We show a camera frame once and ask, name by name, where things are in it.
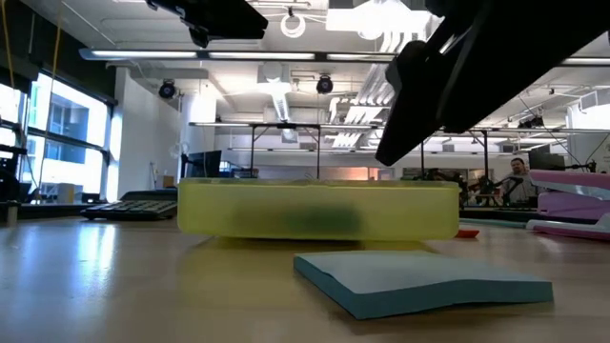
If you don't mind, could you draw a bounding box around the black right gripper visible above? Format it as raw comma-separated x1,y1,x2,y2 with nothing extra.
426,0,610,135

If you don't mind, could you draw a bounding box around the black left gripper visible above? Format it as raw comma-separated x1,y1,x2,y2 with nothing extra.
145,0,269,49

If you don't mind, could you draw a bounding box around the blue sticky note pad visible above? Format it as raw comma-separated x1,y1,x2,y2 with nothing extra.
293,251,555,321

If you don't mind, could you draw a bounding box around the yellow-green translucent pencil case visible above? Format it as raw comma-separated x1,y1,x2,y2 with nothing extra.
176,178,461,241

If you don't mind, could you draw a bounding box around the long ceiling light bar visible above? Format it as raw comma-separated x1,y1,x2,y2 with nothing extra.
78,47,610,66

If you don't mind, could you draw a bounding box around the black computer monitor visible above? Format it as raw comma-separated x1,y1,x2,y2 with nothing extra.
183,150,223,180
527,144,566,172

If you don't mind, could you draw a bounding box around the person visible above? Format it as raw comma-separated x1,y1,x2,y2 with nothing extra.
498,157,539,204

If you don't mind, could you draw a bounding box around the pink stapler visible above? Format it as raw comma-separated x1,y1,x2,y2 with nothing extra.
526,170,610,242

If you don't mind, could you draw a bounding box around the large window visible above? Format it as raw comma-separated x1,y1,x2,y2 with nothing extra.
0,71,118,206

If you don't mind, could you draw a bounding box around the black calculator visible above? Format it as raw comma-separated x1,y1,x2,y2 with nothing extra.
79,189,180,221

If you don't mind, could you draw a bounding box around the white ceiling ring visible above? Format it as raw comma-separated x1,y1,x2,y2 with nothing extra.
279,11,307,39

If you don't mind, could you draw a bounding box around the black background rig frame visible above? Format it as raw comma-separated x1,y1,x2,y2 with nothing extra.
250,122,490,181

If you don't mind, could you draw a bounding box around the yellow cable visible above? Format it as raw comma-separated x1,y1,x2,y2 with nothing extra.
37,0,66,192
0,0,13,77

